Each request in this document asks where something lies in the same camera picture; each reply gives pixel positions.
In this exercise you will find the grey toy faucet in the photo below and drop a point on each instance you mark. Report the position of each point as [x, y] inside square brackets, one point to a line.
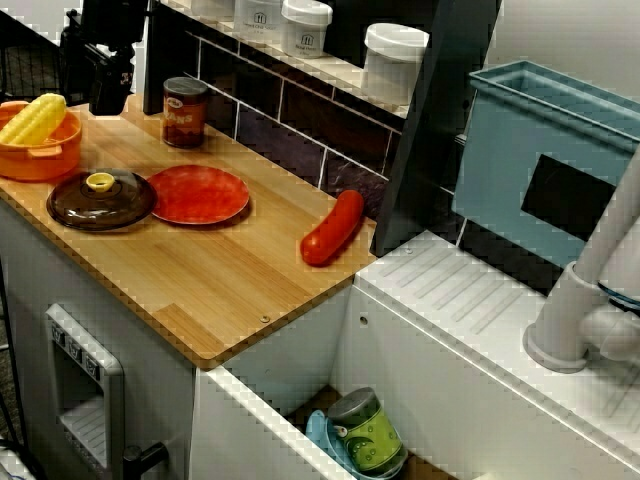
[560, 320]

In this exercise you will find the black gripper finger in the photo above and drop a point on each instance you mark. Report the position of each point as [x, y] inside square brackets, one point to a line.
[123, 80]
[102, 87]

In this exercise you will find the brown toy bean can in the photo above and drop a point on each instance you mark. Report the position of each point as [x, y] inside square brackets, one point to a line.
[184, 120]

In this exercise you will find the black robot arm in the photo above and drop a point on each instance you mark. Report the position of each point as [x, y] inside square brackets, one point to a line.
[112, 22]

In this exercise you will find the green toy can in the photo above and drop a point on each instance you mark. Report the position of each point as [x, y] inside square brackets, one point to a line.
[370, 440]

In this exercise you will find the dark tile backsplash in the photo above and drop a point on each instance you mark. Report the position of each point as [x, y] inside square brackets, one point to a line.
[300, 115]

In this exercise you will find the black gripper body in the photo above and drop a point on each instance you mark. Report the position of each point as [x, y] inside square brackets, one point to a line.
[110, 52]

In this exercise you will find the clear lidded plastic jar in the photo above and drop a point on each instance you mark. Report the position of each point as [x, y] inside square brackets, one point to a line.
[257, 17]

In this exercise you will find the orange toy pot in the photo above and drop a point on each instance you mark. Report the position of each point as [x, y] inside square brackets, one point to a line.
[45, 160]

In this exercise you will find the grey dispenser panel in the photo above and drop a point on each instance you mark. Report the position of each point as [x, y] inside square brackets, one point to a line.
[112, 400]

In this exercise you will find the cream shelf ledge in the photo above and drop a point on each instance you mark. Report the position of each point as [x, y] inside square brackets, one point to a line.
[340, 64]

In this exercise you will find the yellow toy corn cob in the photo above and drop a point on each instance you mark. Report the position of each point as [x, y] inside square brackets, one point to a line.
[35, 120]

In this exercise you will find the white toy kitchen cabinet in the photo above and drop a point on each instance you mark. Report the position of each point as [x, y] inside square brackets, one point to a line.
[155, 380]

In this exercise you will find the red toy sausage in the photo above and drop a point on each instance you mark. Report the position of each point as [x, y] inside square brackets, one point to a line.
[332, 227]

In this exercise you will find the white lidded plastic jar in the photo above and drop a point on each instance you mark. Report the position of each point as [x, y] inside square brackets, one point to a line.
[392, 70]
[305, 35]

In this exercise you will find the teal plastic bin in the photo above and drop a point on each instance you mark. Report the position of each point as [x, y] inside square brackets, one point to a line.
[500, 165]

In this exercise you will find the white toy sink unit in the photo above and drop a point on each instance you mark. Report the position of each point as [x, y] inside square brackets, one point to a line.
[450, 380]

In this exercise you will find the dark grey frame post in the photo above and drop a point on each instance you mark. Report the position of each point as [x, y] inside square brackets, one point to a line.
[430, 150]
[152, 60]

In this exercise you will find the red toy plate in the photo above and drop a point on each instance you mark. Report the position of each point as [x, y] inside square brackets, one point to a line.
[200, 195]

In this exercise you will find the brown lid yellow knob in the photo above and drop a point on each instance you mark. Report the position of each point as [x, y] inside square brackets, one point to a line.
[110, 210]

